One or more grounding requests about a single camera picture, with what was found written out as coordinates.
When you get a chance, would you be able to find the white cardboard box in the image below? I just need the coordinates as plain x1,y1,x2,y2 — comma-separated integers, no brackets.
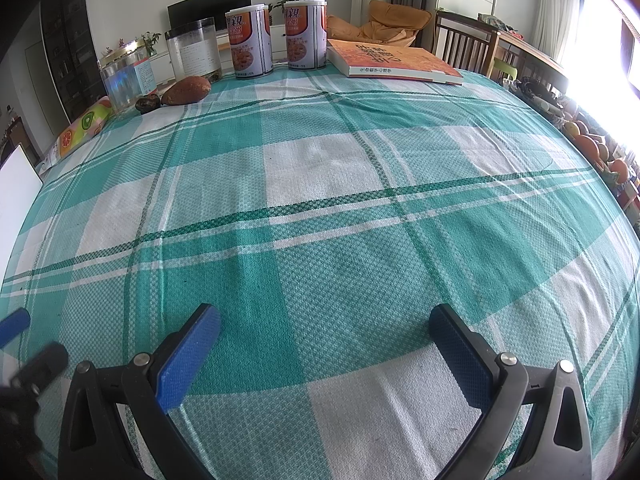
0,145,42,278

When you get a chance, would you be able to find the fruit print pouch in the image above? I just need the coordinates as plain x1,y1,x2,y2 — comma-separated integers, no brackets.
41,96,114,171

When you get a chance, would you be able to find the teal plaid tablecloth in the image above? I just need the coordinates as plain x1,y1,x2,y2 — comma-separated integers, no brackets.
1,67,639,479

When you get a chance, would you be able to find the dark mushroom by jars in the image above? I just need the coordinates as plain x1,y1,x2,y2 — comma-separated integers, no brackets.
134,93,162,115

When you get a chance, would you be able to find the glass jar gold lid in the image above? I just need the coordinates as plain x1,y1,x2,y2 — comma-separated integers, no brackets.
98,40,157,113

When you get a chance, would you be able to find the sweet potato by jars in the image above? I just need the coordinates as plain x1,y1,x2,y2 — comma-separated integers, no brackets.
162,76,212,106

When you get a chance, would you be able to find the black display cabinet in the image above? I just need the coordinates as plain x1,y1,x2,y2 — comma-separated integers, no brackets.
40,0,105,122

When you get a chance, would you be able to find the clear jar black lid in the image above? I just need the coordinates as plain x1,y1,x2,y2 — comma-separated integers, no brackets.
165,18,222,82

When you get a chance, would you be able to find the red can left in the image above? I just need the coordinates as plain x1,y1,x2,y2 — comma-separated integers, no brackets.
224,3,273,79

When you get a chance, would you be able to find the red can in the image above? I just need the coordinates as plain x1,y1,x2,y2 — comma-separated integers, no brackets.
283,0,328,70
224,3,273,79

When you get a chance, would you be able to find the black television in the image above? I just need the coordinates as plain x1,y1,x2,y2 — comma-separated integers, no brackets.
167,0,252,30

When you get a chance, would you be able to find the orange book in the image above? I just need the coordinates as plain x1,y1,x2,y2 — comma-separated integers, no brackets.
328,39,463,84

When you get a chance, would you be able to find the red can right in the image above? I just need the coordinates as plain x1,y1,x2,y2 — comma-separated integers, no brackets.
283,0,328,70

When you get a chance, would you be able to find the wooden chair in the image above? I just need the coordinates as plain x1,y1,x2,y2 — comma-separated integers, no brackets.
432,10,499,78

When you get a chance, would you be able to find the orange beanbag cushion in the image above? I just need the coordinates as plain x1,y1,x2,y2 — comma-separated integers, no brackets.
326,0,433,47

